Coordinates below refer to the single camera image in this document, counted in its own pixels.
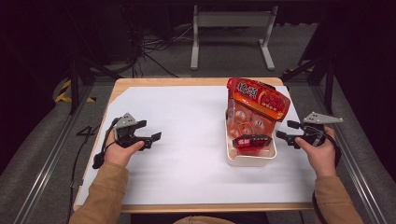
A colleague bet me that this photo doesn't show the aluminium rail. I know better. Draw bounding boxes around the aluminium rail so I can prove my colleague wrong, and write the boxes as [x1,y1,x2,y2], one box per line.
[13,83,95,224]
[312,85,389,224]

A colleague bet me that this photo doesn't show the small red and black packet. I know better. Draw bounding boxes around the small red and black packet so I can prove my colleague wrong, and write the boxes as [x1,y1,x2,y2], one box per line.
[231,133,274,154]

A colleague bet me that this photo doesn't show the large orange seasoning packet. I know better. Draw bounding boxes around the large orange seasoning packet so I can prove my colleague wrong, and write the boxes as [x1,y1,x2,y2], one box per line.
[225,77,291,147]

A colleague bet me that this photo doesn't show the bundle of floor cables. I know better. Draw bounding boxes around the bundle of floor cables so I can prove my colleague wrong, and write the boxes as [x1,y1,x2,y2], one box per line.
[123,5,194,78]

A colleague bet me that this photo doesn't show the grey metal stand frame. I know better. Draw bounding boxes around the grey metal stand frame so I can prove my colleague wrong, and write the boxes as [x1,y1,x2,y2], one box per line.
[190,4,279,72]

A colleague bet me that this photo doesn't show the right hand-held gripper cable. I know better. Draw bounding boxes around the right hand-held gripper cable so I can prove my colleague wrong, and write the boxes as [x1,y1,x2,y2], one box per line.
[311,125,343,224]

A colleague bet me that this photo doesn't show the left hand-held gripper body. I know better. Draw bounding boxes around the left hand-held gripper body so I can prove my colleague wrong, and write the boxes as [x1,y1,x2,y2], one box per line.
[113,112,154,152]

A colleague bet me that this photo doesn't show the white paper sheet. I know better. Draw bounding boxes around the white paper sheet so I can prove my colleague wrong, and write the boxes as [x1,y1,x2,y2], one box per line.
[75,85,318,206]

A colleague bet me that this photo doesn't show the black metal stand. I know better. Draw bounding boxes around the black metal stand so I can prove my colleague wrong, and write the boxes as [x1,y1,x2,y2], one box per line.
[281,55,336,115]
[63,6,124,116]

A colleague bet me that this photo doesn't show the person's left hand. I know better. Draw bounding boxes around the person's left hand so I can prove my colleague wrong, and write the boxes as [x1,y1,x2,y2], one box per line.
[104,133,146,168]

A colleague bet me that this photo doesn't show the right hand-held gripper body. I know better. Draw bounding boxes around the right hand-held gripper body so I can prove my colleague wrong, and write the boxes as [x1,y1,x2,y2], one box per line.
[287,111,345,150]

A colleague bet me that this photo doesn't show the white compartment box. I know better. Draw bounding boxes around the white compartment box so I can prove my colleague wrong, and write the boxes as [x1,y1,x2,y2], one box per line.
[224,108,278,168]

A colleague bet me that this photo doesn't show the hand-held gripper cable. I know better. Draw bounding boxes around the hand-held gripper cable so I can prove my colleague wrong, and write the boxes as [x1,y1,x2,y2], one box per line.
[311,125,343,224]
[66,117,121,219]

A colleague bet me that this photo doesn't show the left hand-held gripper cable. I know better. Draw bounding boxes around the left hand-held gripper cable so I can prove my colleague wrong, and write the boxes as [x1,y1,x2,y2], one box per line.
[66,117,121,219]

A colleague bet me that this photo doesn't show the person's right hand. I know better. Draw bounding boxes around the person's right hand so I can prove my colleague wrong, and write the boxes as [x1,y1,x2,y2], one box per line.
[294,125,338,179]

